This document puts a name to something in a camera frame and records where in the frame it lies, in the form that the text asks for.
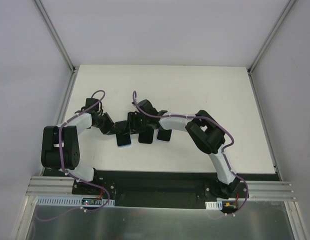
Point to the right aluminium table rail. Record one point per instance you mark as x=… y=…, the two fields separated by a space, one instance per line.
x=275 y=191

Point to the left aluminium frame post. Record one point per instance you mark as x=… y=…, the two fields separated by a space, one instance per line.
x=54 y=34

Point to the right white cable duct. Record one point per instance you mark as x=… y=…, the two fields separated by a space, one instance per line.
x=214 y=205

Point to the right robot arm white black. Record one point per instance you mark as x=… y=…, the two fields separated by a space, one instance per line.
x=205 y=132

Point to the left white cable duct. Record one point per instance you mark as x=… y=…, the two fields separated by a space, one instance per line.
x=61 y=201

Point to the aluminium frame post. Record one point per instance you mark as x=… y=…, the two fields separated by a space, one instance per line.
x=54 y=34
x=272 y=34

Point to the aluminium table rail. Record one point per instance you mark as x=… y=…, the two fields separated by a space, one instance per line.
x=275 y=191
x=43 y=171

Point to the metal sheet front panel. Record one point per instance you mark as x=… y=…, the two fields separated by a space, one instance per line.
x=256 y=221

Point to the black phone blue edge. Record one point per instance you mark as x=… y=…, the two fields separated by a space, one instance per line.
x=122 y=127

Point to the left aluminium table rail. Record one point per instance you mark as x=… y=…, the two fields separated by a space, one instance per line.
x=43 y=171

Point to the light blue phone case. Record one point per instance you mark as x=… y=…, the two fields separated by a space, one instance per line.
x=123 y=140

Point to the right aluminium frame post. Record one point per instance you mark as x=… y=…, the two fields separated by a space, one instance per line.
x=272 y=34

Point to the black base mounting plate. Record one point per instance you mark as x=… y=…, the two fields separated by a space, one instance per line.
x=166 y=190

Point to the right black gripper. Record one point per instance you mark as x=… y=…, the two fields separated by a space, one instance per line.
x=134 y=120

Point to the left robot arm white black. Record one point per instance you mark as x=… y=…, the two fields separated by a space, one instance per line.
x=60 y=143

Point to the white cable duct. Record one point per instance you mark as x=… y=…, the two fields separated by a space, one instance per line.
x=214 y=205
x=61 y=201

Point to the black phone case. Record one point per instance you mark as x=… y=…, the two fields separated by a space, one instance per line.
x=146 y=137

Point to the lavender phone case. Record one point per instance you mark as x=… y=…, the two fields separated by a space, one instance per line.
x=162 y=141

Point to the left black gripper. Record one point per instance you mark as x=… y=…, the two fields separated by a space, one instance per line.
x=122 y=127

